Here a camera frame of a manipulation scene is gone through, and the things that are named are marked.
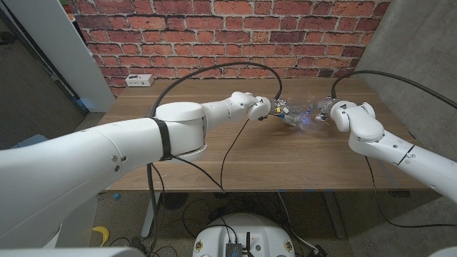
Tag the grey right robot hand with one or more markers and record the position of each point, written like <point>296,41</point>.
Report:
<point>325,107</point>

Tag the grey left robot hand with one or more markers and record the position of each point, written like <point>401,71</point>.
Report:
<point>291,114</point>

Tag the clear cellophane sheet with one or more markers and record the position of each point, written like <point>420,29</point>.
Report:
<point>310,126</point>

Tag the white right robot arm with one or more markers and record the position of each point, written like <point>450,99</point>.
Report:
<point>385,139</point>

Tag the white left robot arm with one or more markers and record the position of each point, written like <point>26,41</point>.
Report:
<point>107,157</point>

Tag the small grey electronics box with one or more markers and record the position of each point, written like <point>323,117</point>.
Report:
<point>233,250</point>

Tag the red brick print backdrop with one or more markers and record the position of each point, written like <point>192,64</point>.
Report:
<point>228,35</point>

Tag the dark grey table leg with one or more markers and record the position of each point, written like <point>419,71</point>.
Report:
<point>335,221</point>

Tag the white robot torso base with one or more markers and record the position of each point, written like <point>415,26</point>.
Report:
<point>264,228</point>

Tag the short black antenna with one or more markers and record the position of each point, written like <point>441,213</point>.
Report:
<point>247,241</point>

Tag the round black floor fan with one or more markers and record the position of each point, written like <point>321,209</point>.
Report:
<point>175,200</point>

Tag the white power strip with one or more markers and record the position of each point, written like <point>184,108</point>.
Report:
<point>139,80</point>

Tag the white table leg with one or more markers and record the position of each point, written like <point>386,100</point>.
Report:
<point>148,221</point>

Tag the yellow curved floor object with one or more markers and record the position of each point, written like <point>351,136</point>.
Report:
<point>103,233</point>

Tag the white cabinet panel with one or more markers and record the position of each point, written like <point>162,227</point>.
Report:
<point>64,35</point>

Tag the white robot chest rim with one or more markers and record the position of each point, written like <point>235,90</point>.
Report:
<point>71,252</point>

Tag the blue storage bin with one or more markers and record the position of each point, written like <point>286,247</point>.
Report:
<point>25,144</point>

